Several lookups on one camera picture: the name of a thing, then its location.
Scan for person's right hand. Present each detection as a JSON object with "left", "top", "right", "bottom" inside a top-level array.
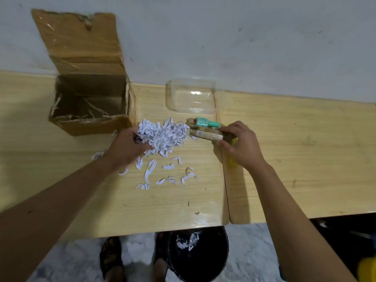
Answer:
[{"left": 219, "top": 120, "right": 267, "bottom": 174}]

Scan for clear plastic container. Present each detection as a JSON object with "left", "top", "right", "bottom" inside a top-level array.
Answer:
[{"left": 165, "top": 78, "right": 225, "bottom": 115}]

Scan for dark object under table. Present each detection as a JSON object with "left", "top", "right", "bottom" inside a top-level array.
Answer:
[{"left": 310, "top": 214, "right": 376, "bottom": 280}]

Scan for person's left hand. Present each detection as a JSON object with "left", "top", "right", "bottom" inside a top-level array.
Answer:
[{"left": 104, "top": 127, "right": 154, "bottom": 174}]

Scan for teal small bottle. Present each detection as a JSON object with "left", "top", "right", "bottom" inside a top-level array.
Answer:
[{"left": 196, "top": 117, "right": 221, "bottom": 128}]

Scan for paper shreds in bin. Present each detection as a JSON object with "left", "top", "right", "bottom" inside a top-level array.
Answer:
[{"left": 176, "top": 231, "right": 202, "bottom": 252}]

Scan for golden cardboard packet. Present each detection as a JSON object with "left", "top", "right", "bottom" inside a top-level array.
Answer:
[{"left": 189, "top": 127, "right": 225, "bottom": 141}]

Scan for open brown cardboard box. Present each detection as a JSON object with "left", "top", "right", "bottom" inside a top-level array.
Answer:
[{"left": 31, "top": 8, "right": 137, "bottom": 136}]

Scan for person's left forearm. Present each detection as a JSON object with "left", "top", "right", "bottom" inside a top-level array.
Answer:
[{"left": 0, "top": 157, "right": 120, "bottom": 282}]

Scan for pile of shredded white paper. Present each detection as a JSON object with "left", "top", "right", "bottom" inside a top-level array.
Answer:
[{"left": 135, "top": 117, "right": 191, "bottom": 158}]

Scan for scattered white paper shreds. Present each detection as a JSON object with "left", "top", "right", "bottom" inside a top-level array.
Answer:
[{"left": 90, "top": 129, "right": 198, "bottom": 191}]

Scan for yellow round container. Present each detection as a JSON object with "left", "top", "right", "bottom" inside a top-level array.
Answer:
[{"left": 357, "top": 257, "right": 376, "bottom": 282}]

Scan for yellow plastic object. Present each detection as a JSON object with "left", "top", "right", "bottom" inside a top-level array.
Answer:
[{"left": 229, "top": 137, "right": 239, "bottom": 167}]

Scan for person's right black sandal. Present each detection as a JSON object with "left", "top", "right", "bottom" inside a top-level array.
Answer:
[{"left": 152, "top": 231, "right": 171, "bottom": 282}]

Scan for person's left black sandal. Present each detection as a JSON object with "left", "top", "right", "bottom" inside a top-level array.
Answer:
[{"left": 99, "top": 237, "right": 126, "bottom": 282}]

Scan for person's right forearm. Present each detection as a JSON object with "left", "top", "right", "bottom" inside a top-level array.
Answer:
[{"left": 249, "top": 161, "right": 358, "bottom": 282}]

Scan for person's black sandal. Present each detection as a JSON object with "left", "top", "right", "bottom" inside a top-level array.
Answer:
[
  {"left": 99, "top": 237, "right": 126, "bottom": 282},
  {"left": 152, "top": 231, "right": 171, "bottom": 282}
]

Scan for black waste bin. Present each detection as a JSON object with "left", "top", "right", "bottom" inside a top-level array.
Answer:
[{"left": 168, "top": 226, "right": 229, "bottom": 282}]

